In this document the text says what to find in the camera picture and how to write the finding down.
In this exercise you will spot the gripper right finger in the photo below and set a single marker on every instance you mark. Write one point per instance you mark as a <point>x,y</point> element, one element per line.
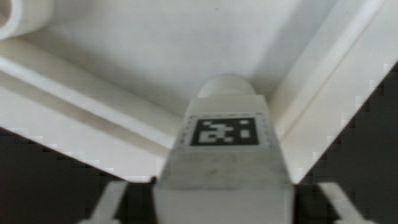
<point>323,206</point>

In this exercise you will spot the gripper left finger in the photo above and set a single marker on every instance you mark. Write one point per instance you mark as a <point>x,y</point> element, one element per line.
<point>124,205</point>

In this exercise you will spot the white table leg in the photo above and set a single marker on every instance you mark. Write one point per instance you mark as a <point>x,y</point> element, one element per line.
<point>224,184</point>

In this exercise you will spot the white square table top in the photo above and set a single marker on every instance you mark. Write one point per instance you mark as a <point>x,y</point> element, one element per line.
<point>105,60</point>

